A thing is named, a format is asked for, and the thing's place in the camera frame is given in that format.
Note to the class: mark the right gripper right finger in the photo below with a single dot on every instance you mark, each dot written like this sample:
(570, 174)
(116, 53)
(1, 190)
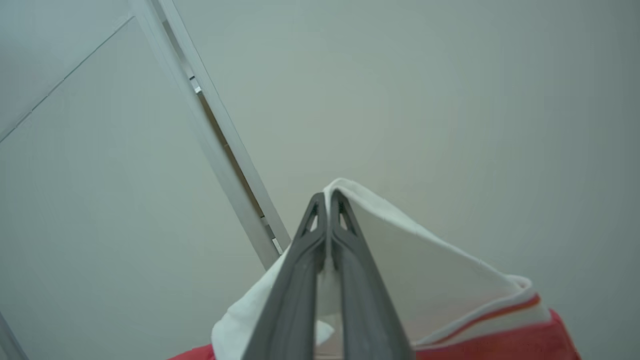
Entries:
(365, 310)

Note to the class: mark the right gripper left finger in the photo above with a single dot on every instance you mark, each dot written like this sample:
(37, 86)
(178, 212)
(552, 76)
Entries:
(290, 300)

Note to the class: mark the red and white garment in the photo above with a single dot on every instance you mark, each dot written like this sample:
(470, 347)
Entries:
(425, 280)

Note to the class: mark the grey partition post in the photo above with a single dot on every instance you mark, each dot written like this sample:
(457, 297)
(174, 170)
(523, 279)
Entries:
(220, 150)

